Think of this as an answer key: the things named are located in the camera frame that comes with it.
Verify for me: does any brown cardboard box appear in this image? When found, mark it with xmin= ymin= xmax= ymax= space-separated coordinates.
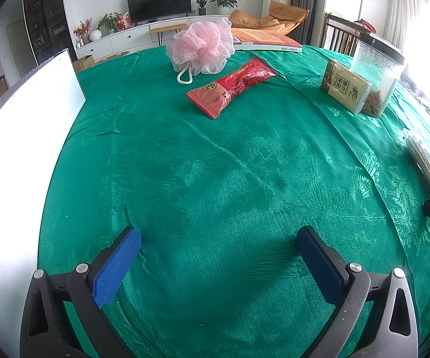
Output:
xmin=73 ymin=55 xmax=94 ymax=74

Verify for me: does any orange lounge chair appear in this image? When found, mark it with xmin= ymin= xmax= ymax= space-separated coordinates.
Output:
xmin=229 ymin=1 xmax=309 ymax=35

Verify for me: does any green satin tablecloth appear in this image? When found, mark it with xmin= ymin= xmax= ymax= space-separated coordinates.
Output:
xmin=38 ymin=47 xmax=430 ymax=357

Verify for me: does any small wooden bench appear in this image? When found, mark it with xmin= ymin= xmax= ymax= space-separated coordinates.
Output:
xmin=149 ymin=23 xmax=188 ymax=46

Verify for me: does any orange book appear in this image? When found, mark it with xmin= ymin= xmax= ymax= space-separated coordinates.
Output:
xmin=231 ymin=27 xmax=303 ymax=53

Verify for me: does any red flower vase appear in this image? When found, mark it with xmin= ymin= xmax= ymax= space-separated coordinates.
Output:
xmin=73 ymin=18 xmax=92 ymax=45

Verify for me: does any potted green plant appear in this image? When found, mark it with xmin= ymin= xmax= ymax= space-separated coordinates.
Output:
xmin=209 ymin=0 xmax=241 ymax=15

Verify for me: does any dark bookshelf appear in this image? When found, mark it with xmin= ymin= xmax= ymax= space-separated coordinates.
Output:
xmin=23 ymin=0 xmax=76 ymax=65

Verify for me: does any white tv cabinet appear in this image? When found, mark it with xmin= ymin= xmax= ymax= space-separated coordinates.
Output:
xmin=74 ymin=14 xmax=231 ymax=61

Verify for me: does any clear jar black lid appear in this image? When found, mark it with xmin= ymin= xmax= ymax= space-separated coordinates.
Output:
xmin=351 ymin=33 xmax=405 ymax=117

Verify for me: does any black television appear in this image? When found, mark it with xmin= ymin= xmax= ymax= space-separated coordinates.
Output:
xmin=127 ymin=0 xmax=191 ymax=24

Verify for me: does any pink mesh bath pouf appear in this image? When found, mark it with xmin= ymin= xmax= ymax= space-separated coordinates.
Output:
xmin=166 ymin=17 xmax=235 ymax=85

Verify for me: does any white cardboard storage box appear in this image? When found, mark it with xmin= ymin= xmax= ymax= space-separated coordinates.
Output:
xmin=0 ymin=51 xmax=86 ymax=357

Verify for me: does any small beige tea box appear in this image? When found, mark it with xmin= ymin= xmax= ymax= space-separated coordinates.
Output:
xmin=321 ymin=59 xmax=372 ymax=114

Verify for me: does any wooden dining chair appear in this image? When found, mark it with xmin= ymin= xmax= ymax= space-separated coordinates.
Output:
xmin=321 ymin=13 xmax=376 ymax=57

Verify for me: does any red snack packet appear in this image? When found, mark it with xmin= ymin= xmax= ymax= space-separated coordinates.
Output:
xmin=187 ymin=57 xmax=278 ymax=120

